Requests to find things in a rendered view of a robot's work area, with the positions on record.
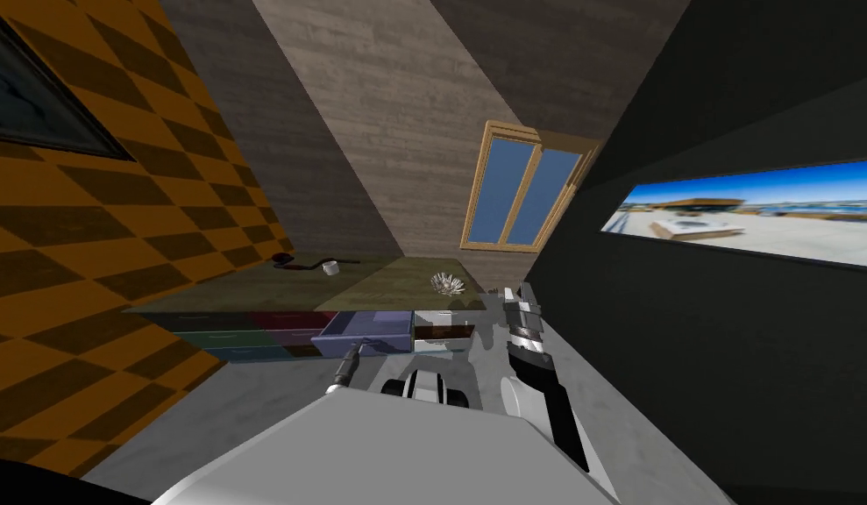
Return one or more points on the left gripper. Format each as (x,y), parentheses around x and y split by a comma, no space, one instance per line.
(359,348)

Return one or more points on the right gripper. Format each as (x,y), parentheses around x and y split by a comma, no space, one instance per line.
(524,311)

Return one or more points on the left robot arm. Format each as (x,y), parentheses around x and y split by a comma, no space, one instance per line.
(343,372)

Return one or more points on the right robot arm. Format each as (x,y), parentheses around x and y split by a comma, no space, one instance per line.
(545,389)

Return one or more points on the purple drawer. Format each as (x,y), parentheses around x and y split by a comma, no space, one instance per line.
(366,330)

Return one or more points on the white drawer with brown inside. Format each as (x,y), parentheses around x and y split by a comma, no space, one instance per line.
(441,338)

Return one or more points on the white cup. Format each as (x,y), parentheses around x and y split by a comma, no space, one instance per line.
(329,267)

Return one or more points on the wooden framed window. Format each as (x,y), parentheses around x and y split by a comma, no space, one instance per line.
(521,189)

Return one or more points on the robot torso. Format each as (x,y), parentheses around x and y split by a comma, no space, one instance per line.
(377,456)

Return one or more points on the dresser with coloured drawers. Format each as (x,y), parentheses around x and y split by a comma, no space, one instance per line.
(265,291)

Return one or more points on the wide landscape picture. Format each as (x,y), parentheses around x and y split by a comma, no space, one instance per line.
(749,210)

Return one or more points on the dark framed picture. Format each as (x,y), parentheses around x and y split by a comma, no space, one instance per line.
(33,91)

